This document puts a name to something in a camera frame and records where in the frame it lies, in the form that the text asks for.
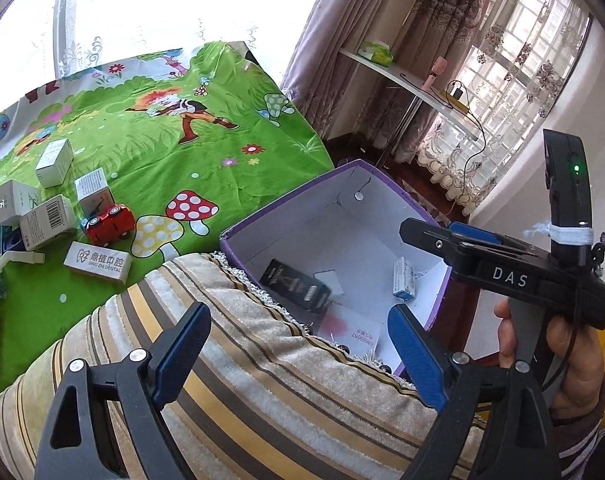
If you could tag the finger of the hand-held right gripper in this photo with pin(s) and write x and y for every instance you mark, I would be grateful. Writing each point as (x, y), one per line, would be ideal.
(432, 240)
(477, 235)

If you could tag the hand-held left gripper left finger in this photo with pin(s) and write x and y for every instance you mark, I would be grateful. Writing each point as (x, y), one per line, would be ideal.
(182, 350)

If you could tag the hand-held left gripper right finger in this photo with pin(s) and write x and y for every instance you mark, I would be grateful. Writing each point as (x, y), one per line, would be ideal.
(412, 355)

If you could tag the purple cardboard box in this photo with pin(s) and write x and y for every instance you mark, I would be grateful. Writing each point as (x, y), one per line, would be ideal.
(362, 220)

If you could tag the teal white box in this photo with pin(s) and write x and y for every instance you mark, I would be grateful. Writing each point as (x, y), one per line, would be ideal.
(5, 240)

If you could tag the person's right forearm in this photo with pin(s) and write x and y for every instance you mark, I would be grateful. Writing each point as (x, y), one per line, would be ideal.
(582, 442)

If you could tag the person's right hand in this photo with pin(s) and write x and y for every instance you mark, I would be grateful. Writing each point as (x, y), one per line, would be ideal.
(577, 365)

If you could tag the small blue white box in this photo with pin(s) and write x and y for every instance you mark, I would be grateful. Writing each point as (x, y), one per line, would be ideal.
(404, 277)

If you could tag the white paper with red mark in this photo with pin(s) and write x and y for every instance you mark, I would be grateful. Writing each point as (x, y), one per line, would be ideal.
(352, 332)

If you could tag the small white card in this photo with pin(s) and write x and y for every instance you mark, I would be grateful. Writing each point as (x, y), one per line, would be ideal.
(332, 282)

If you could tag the striped plush pillow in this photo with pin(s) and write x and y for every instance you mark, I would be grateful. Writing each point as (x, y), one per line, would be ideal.
(282, 400)

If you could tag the long white box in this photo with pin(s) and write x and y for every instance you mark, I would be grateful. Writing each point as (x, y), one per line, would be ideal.
(97, 261)

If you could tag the black patterned box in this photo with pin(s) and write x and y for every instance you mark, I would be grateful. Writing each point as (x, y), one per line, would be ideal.
(295, 282)

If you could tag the yellow power strip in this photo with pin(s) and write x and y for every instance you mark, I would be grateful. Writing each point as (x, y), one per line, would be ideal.
(452, 101)

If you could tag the black charger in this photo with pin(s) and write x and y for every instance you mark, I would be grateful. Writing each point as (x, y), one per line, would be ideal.
(457, 92)

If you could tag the red toy car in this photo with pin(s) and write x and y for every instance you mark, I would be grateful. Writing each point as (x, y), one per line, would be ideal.
(110, 222)

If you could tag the floral lace curtain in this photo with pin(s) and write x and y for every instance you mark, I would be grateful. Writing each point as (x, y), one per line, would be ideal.
(522, 85)

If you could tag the white shelf board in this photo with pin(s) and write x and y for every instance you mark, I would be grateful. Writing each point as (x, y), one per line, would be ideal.
(407, 80)

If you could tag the pink handheld fan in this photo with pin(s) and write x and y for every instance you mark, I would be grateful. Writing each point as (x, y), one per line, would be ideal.
(435, 72)

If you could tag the white box with red print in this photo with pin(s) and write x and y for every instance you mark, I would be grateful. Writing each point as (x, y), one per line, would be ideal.
(93, 191)

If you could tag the white barcode box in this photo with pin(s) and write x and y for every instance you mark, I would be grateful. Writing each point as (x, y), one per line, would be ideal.
(47, 222)

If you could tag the green printed blanket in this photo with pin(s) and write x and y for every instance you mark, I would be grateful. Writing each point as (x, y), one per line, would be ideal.
(157, 160)

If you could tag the white plastic strip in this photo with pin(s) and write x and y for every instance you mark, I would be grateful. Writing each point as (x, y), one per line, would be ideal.
(12, 260)

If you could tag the green tissue box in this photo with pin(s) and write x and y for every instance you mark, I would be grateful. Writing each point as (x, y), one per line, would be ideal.
(375, 52)

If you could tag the brown patterned curtain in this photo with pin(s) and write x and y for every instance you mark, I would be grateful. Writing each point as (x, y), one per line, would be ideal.
(442, 20)

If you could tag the white box with plant print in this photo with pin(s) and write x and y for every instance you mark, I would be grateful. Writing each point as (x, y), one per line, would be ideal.
(12, 202)

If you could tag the pale green white box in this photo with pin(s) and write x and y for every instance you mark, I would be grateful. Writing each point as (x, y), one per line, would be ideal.
(55, 161)

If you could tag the mauve curtain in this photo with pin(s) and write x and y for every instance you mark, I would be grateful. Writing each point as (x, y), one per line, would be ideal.
(332, 35)

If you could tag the sheer white curtain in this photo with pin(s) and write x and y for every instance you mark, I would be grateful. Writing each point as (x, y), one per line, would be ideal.
(157, 5)

